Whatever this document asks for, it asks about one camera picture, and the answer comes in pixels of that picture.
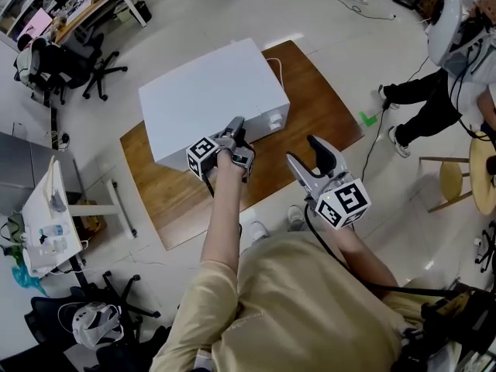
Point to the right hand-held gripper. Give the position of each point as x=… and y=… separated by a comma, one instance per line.
x=343, y=204

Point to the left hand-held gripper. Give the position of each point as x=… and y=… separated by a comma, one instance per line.
x=201, y=155

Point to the white microwave door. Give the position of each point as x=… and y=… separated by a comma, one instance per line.
x=256, y=129

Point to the white microwave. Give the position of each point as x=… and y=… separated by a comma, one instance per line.
x=209, y=91

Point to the person's left forearm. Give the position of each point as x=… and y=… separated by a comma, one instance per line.
x=224, y=215

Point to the person's right forearm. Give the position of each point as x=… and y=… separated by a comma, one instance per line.
x=360, y=252

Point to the person's white shoe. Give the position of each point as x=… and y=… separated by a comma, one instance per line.
x=296, y=213
x=259, y=230

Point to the wooden stool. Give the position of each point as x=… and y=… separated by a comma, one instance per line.
x=451, y=178

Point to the person's beige shirt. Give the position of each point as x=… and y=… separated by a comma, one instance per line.
x=302, y=308

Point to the black waste bin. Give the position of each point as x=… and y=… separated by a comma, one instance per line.
x=142, y=12

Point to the black office chair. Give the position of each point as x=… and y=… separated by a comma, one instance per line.
x=97, y=64
x=50, y=320

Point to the round wooden table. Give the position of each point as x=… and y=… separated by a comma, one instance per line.
x=484, y=176

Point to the yellow bag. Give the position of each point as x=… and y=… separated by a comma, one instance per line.
x=91, y=219

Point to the black power strip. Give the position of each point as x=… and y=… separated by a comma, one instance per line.
x=54, y=122

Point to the long wooden desk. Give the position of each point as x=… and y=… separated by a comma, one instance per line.
x=97, y=4

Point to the black chair base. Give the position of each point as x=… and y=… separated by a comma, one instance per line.
x=486, y=246

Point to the white folding table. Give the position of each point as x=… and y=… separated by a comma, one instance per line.
x=42, y=207

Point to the black waist gear pack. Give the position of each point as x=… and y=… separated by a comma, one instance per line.
x=453, y=324

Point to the grey metal cabinet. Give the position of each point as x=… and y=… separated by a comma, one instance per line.
x=27, y=169

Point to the pink laptop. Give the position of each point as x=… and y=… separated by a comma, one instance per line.
x=36, y=23

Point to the teal plastic bag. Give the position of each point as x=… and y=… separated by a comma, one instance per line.
x=27, y=279

